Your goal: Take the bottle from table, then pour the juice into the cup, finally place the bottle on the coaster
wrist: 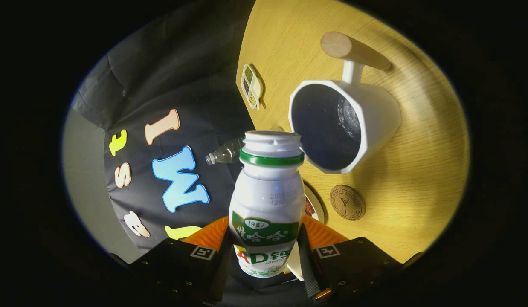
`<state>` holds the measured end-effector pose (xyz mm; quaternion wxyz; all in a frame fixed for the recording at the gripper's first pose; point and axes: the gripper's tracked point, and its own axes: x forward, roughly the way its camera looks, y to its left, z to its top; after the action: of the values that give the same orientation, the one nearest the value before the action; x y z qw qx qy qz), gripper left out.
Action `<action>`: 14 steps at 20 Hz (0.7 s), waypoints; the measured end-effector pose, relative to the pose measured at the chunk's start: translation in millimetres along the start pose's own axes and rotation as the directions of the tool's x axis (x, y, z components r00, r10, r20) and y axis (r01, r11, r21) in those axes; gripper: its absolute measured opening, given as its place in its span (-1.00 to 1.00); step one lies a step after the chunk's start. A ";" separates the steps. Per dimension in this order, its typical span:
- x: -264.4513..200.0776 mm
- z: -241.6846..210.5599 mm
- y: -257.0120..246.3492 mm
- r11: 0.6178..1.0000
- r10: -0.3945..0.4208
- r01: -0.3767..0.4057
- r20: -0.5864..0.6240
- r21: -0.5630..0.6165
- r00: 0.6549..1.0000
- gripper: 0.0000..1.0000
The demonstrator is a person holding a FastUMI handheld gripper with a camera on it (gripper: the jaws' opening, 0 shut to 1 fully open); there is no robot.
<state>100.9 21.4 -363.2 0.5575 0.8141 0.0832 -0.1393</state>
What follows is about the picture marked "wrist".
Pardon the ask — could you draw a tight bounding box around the white round plate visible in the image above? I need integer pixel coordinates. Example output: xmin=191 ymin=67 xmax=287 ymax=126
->
xmin=304 ymin=183 xmax=325 ymax=225

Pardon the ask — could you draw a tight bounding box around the clear plastic water bottle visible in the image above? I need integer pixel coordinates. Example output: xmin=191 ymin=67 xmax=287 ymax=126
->
xmin=205 ymin=136 xmax=246 ymax=165

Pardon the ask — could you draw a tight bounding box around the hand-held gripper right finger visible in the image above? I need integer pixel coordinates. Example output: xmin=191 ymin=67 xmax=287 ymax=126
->
xmin=297 ymin=215 xmax=405 ymax=304

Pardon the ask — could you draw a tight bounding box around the black backdrop cloth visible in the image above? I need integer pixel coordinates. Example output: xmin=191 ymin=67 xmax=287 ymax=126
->
xmin=70 ymin=0 xmax=258 ymax=252

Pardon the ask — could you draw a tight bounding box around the white divided condiment dish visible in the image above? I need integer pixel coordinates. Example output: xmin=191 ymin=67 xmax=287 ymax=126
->
xmin=241 ymin=64 xmax=264 ymax=110

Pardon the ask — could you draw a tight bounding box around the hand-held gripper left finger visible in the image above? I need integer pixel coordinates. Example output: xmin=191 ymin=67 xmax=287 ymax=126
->
xmin=110 ymin=215 xmax=235 ymax=305

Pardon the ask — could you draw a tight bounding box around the white cup wooden handle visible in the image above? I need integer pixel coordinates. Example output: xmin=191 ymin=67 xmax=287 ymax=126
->
xmin=288 ymin=31 xmax=402 ymax=174

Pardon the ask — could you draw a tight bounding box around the round cork coaster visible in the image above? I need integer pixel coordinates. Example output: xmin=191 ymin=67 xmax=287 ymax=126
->
xmin=330 ymin=184 xmax=367 ymax=221

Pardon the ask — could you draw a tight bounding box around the clear juice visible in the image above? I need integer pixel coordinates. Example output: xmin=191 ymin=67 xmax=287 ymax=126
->
xmin=337 ymin=99 xmax=362 ymax=143

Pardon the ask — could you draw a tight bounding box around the white juice bottle green label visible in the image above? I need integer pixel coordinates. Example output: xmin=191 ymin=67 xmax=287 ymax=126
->
xmin=229 ymin=130 xmax=306 ymax=278

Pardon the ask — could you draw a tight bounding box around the wooden table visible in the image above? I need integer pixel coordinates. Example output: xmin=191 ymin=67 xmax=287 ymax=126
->
xmin=235 ymin=0 xmax=470 ymax=264

